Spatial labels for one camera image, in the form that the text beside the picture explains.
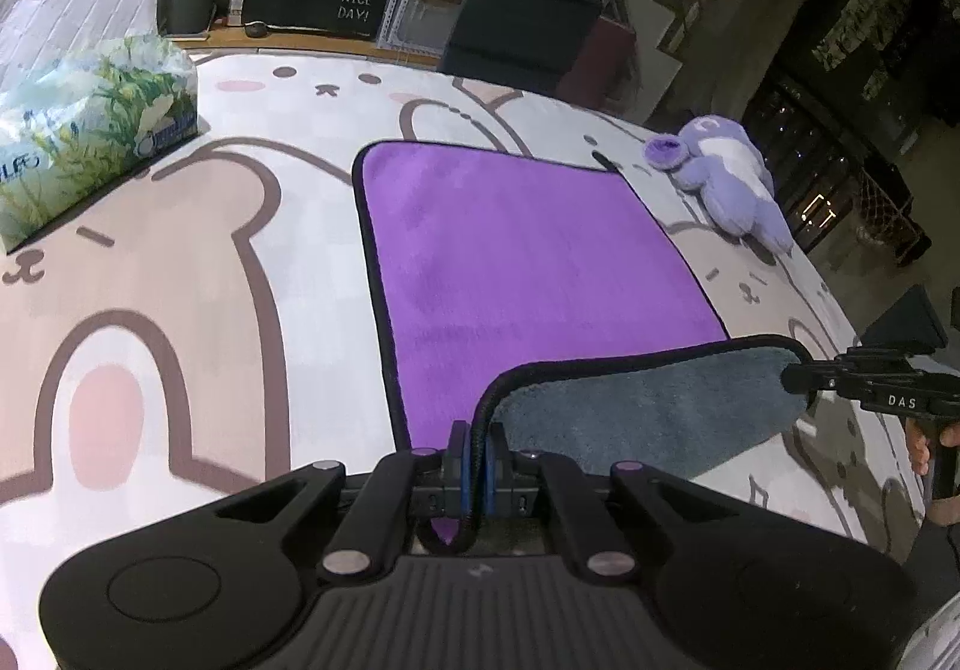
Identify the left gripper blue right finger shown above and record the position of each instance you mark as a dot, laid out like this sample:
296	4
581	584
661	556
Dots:
560	510

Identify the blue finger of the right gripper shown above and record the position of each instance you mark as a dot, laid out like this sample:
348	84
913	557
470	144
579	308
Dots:
818	376
873	360

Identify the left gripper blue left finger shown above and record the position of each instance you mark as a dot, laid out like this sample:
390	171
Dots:
414	498

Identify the purple and grey towel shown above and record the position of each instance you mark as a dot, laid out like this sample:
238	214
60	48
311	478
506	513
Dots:
545	298

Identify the person right hand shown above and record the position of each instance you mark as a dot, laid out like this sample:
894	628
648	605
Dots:
923	449

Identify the purple plush toy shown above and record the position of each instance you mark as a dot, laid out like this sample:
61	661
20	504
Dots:
713	157

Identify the bunny pattern tablecloth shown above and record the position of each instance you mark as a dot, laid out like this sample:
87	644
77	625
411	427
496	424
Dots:
191	371

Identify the maroon chair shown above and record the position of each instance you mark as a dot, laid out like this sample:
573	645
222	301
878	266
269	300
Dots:
602	61

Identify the dark green chair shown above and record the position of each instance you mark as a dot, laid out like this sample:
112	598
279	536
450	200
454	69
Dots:
525	44

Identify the floral tissue pack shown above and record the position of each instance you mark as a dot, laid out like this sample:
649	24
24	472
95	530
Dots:
90	93

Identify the dark grey trash bin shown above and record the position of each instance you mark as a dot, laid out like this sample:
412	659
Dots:
182	18

